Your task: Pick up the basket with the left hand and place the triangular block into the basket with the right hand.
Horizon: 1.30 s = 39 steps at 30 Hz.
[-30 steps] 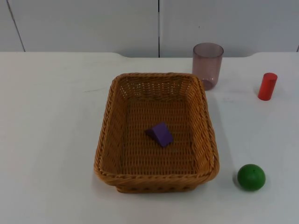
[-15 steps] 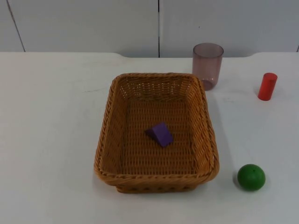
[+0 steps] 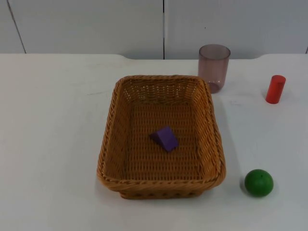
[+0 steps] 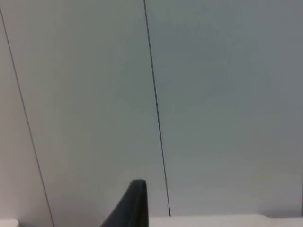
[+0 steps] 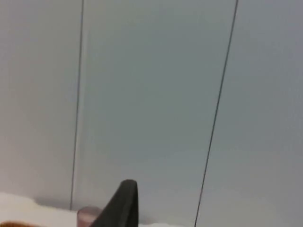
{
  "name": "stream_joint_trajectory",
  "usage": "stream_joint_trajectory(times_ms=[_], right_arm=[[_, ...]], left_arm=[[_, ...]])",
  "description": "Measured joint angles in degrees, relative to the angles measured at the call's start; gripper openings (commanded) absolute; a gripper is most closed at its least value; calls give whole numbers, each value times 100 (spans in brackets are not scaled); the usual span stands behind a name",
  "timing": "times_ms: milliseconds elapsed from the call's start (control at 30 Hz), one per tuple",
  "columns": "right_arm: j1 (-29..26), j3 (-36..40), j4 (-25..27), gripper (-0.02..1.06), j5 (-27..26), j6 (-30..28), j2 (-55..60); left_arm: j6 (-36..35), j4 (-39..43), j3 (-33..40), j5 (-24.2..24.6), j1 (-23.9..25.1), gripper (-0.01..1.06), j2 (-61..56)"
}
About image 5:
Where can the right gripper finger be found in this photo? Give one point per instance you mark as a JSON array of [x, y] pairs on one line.
[[123, 208]]

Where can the brown wicker basket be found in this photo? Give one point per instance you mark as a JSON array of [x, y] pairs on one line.
[[14, 224]]

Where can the purple cylinder block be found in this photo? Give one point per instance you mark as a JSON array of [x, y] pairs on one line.
[[86, 216]]

